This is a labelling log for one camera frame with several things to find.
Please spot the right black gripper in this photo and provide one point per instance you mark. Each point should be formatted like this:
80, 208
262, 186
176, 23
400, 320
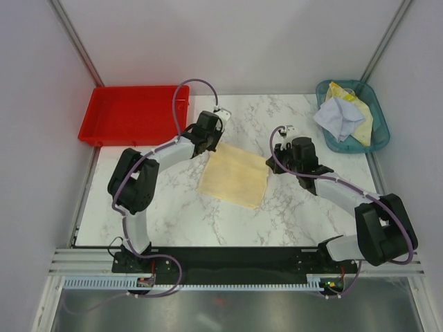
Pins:
275, 161

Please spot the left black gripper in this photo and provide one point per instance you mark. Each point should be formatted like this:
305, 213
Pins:
218, 131

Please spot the light blue towel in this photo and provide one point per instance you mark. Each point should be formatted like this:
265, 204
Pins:
339, 117

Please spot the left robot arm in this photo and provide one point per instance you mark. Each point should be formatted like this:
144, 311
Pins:
133, 182

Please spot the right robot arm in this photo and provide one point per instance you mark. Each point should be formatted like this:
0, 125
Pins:
384, 232

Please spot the pale yellow patterned towel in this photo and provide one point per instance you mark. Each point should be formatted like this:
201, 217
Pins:
363, 132

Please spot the teal plastic basket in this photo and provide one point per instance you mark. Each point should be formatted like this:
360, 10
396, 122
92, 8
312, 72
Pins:
380, 135

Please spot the red plastic tray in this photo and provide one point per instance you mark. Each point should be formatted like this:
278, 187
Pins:
133, 115

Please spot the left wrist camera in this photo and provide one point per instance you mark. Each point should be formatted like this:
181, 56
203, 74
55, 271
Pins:
224, 116

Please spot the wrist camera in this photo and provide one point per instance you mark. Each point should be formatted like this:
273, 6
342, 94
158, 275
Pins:
224, 116
288, 133

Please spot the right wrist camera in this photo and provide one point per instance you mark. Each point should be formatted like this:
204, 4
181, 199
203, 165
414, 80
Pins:
288, 133

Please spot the right aluminium frame post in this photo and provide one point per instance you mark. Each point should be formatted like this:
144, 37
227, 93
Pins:
393, 26

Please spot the aluminium frame post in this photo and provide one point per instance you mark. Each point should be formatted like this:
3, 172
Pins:
393, 26
74, 38

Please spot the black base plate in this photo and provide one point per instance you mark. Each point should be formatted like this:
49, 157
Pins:
267, 264

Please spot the white slotted cable duct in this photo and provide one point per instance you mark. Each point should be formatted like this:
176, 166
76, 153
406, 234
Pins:
127, 283

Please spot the left aluminium frame post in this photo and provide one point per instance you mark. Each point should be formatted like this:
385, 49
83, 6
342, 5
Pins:
74, 38

